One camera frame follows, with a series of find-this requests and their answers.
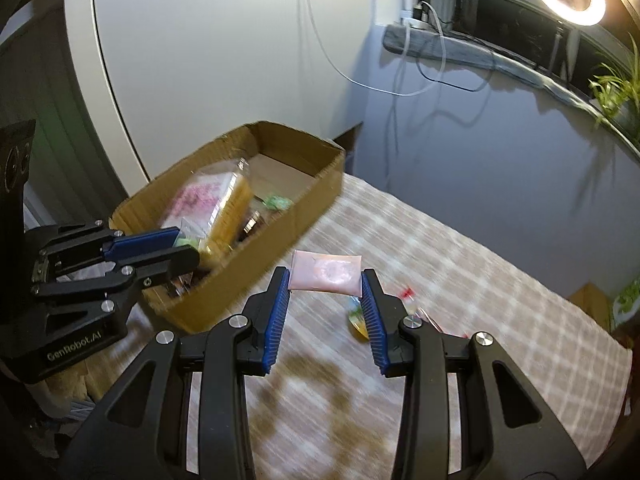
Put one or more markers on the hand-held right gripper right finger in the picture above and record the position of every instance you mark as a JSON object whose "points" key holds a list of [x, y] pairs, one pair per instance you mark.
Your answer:
{"points": [[374, 330]]}

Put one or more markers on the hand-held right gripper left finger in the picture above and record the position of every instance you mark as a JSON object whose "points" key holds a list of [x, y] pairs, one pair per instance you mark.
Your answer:
{"points": [[277, 330]]}

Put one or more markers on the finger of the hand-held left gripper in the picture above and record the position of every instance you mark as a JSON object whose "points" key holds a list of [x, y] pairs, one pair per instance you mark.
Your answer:
{"points": [[165, 265], [145, 242]]}

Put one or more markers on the green pink small snack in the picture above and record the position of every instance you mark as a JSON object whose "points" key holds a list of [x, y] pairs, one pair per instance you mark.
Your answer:
{"points": [[189, 243]]}

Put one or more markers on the clear bread packet pink label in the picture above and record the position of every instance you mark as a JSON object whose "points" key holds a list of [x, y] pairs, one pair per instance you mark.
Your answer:
{"points": [[200, 200]]}

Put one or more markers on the pink snack packet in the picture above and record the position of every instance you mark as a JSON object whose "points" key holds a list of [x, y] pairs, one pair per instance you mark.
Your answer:
{"points": [[320, 272]]}

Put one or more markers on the cardboard box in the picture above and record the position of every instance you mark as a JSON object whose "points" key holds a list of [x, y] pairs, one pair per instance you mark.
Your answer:
{"points": [[280, 242]]}

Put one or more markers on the brown chocolate bar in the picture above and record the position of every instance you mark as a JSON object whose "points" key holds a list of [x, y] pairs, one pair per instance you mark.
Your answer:
{"points": [[252, 225]]}

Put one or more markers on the yellow jelly cup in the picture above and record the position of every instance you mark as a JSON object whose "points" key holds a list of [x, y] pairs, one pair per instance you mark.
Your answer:
{"points": [[357, 322]]}

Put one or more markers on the red white wrapped candy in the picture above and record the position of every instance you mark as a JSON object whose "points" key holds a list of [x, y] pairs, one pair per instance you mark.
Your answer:
{"points": [[407, 297]]}

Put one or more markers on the checked tablecloth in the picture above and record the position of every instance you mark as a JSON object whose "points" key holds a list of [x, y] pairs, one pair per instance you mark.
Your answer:
{"points": [[450, 270]]}

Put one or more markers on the green wrapped snack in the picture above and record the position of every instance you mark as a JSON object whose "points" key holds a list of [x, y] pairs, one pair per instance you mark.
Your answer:
{"points": [[277, 202]]}

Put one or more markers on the wooden furniture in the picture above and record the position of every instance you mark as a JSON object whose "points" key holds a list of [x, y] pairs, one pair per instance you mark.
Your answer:
{"points": [[592, 307]]}

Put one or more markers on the green white packet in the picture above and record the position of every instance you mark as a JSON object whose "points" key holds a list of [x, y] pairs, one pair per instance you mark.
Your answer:
{"points": [[630, 300]]}

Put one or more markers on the grey stone windowsill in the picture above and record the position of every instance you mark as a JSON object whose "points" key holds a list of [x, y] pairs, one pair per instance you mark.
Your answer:
{"points": [[450, 47]]}

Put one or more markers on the white charger plug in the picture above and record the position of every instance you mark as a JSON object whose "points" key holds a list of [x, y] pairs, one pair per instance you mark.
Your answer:
{"points": [[412, 10]]}

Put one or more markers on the potted green plant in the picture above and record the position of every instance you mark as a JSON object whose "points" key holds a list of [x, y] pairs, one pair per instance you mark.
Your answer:
{"points": [[607, 90]]}

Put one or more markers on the window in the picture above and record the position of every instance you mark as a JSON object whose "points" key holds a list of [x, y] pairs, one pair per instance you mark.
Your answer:
{"points": [[500, 15]]}

